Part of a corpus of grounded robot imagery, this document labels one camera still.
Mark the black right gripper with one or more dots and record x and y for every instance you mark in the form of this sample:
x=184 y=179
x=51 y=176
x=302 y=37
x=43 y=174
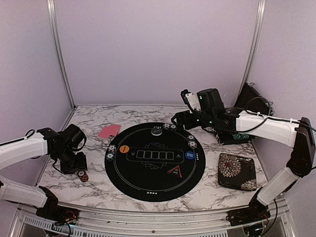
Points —
x=179 y=116

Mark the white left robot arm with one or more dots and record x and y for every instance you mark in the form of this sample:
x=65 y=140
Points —
x=35 y=144

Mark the red playing card deck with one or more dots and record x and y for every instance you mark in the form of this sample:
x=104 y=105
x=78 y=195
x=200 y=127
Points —
x=108 y=131

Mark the red triangle all-in marker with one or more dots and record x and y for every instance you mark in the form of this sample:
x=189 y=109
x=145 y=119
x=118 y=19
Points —
x=176 y=172

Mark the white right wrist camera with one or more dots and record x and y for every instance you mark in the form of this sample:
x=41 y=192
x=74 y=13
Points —
x=190 y=100

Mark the black poker chip case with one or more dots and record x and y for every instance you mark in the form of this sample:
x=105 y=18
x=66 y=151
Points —
x=249 y=102

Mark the floral patterned pouch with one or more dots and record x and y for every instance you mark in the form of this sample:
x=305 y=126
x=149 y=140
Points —
x=236 y=172

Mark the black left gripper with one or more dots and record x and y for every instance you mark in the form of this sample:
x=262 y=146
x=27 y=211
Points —
x=81 y=165

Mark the blue small blind button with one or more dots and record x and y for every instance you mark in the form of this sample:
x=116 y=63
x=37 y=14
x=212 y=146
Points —
x=190 y=155

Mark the black dealer button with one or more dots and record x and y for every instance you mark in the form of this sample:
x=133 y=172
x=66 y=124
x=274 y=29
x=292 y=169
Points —
x=156 y=131

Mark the green chip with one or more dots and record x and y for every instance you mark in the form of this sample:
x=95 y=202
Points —
x=173 y=127
x=191 y=137
x=109 y=157

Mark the red poker chip stack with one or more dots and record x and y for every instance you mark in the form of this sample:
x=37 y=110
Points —
x=82 y=175

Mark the orange big blind button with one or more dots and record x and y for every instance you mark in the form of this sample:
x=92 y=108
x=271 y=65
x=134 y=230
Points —
x=124 y=149

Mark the grey chip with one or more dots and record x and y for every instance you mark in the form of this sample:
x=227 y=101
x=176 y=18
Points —
x=112 y=149
x=192 y=144
x=167 y=126

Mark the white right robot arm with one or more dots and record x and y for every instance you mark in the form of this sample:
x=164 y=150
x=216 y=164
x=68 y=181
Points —
x=297 y=134

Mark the round black poker mat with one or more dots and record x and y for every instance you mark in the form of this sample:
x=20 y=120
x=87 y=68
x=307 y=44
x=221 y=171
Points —
x=142 y=172

